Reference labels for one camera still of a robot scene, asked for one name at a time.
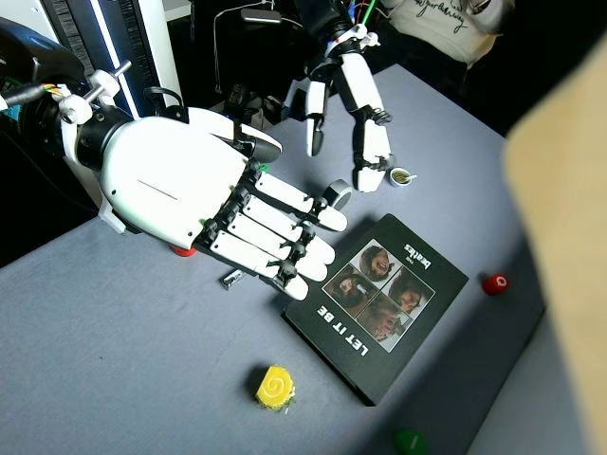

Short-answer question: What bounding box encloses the small bowl with spoon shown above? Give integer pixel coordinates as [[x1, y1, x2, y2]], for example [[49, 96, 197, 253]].
[[389, 166, 418, 189]]

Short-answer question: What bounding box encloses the grey table cloth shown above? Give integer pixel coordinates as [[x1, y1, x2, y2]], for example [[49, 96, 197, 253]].
[[0, 64, 551, 455]]

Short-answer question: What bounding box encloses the black Beatles book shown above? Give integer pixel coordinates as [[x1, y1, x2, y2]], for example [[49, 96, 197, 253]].
[[282, 212, 470, 407]]

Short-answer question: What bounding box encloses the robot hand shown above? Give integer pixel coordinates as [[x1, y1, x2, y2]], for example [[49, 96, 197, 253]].
[[98, 106, 350, 302], [303, 49, 395, 194]]

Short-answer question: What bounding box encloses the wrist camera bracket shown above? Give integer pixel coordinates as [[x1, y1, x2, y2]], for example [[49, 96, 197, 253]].
[[283, 79, 309, 122], [97, 201, 130, 237]]

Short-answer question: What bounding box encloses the yellow swirl cake toy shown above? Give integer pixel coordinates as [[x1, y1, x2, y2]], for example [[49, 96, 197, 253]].
[[253, 363, 298, 413]]

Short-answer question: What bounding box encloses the grey power adapter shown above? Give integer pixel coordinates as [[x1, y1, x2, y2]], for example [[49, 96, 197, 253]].
[[240, 8, 284, 24]]

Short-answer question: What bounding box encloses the beige wooden board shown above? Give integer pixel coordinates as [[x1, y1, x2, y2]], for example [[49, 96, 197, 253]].
[[502, 32, 607, 455]]

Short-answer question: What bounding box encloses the white cable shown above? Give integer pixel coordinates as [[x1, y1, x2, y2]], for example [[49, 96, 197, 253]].
[[212, 0, 304, 96]]

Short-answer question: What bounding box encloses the red cylinder block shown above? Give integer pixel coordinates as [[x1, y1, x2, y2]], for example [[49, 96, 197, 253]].
[[481, 272, 511, 298]]

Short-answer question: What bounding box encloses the grey tape measure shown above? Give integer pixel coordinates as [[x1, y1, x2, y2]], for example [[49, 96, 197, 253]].
[[220, 178, 355, 290]]

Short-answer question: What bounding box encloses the green cylinder block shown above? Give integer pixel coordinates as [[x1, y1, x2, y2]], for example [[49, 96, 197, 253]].
[[392, 428, 428, 455]]

